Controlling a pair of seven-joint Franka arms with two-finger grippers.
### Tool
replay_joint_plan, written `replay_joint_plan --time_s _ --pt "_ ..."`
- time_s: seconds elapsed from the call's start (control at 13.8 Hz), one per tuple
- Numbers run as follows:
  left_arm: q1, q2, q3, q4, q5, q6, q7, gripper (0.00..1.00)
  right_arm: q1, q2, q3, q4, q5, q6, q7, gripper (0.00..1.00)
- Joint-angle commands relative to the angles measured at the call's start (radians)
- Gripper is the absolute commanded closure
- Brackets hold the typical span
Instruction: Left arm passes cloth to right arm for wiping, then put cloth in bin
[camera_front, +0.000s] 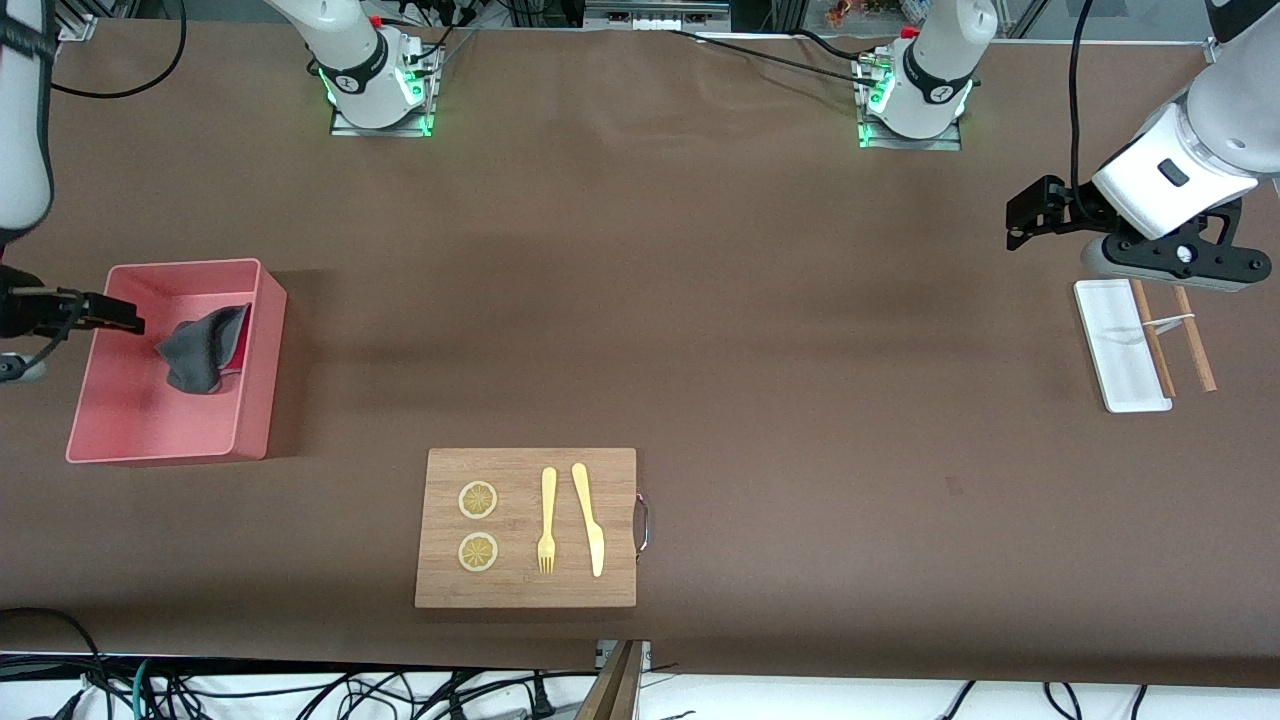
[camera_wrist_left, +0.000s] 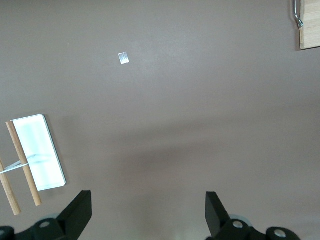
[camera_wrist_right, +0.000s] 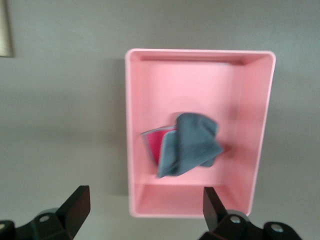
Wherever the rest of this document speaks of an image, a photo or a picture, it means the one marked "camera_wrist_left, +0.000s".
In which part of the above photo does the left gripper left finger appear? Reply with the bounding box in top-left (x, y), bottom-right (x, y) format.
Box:
top-left (14, 190), bottom-right (93, 240)

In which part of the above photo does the wooden board with metal handle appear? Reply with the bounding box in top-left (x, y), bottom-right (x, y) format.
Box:
top-left (291, 0), bottom-right (320, 51)

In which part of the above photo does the white rubber band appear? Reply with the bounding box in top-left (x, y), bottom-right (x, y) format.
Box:
top-left (0, 160), bottom-right (29, 175)

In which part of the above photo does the brown wooden stick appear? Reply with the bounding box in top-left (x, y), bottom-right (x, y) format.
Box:
top-left (5, 121), bottom-right (42, 207)
top-left (0, 156), bottom-right (22, 216)

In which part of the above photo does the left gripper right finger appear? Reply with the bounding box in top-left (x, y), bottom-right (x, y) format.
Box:
top-left (205, 191), bottom-right (268, 240)

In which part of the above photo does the small square tape piece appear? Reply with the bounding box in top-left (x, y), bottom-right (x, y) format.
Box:
top-left (117, 51), bottom-right (130, 65)

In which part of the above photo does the white rectangular tray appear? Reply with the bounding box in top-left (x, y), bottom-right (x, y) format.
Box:
top-left (11, 114), bottom-right (67, 192)

